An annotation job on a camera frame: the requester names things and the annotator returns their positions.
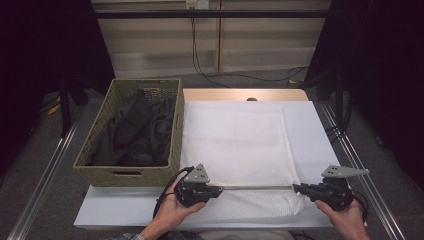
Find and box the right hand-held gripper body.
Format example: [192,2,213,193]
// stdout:
[314,164,370,212]

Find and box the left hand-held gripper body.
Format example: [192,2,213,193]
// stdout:
[173,163,211,208]

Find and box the white mesh laundry bag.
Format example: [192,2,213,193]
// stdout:
[179,106,306,218]

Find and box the dark garment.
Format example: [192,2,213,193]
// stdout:
[88,89,177,168]

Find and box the green woven basket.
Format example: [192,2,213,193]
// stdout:
[73,78,185,188]

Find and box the person's right hand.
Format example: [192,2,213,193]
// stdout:
[314,199,366,234]

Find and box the person's left hand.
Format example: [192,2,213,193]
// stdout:
[156,181,207,231]

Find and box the white table mat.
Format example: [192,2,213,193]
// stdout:
[73,100,368,231]

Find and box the black metal stand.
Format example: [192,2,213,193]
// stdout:
[58,76,89,138]
[334,73,346,124]

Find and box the dark curtain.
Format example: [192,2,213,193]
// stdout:
[304,0,424,191]
[0,0,116,178]

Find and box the yellow floor tape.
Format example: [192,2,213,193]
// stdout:
[47,96,62,116]

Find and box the black horizontal bar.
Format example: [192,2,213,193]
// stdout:
[94,9,331,19]

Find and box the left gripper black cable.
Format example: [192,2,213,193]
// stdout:
[153,165,195,219]

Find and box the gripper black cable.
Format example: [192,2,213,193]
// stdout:
[153,165,195,219]
[349,189,370,223]

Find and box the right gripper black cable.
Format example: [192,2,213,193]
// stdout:
[349,189,370,223]

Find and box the metal floor rail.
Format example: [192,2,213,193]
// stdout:
[6,109,84,240]
[321,103,406,240]

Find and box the black cable bundle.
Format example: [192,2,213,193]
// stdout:
[324,99,351,144]

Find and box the black floor cable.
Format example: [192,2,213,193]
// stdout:
[213,65,309,84]

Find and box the black hanging wall cable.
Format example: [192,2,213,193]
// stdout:
[190,16,231,88]

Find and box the white wall outlet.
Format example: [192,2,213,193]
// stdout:
[185,0,210,10]

